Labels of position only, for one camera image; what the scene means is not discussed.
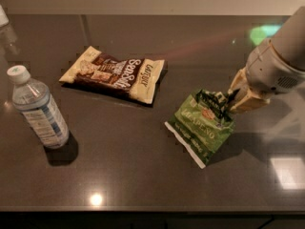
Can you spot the brown sea salt chip bag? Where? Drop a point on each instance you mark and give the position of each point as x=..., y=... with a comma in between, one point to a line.
x=131, y=78

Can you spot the clear plastic water bottle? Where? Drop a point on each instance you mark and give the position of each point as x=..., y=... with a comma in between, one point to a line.
x=32, y=98

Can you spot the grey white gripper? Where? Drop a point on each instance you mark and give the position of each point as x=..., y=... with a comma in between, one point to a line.
x=268, y=71

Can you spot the green jalapeno chip bag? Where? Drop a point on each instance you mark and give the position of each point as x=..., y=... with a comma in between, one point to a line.
x=202, y=124

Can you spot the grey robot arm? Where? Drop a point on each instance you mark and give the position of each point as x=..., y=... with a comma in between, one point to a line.
x=292, y=32

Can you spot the white object at left edge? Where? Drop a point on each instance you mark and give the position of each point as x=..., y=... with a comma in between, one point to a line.
x=4, y=20

